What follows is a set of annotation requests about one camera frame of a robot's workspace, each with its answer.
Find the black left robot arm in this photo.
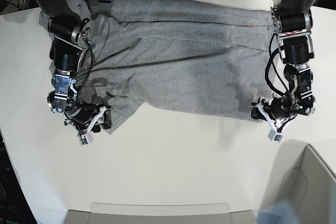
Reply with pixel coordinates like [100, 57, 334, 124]
[251, 0, 316, 142]

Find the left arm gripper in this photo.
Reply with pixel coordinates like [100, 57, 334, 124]
[251, 97, 297, 134]

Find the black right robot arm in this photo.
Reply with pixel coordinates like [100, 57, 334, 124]
[35, 0, 111, 144]

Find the beige storage bin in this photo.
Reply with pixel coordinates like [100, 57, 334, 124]
[276, 145, 335, 223]

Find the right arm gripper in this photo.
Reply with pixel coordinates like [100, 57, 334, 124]
[64, 104, 112, 136]

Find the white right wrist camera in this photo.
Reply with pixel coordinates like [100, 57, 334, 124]
[77, 132, 94, 146]

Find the grey T-shirt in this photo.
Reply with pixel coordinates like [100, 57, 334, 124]
[38, 0, 283, 135]

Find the blue translucent object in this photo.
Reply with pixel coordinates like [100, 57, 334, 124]
[254, 200, 300, 224]

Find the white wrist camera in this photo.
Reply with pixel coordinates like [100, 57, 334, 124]
[77, 132, 94, 146]
[268, 130, 284, 142]

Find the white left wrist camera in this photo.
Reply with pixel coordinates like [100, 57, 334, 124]
[268, 130, 284, 142]

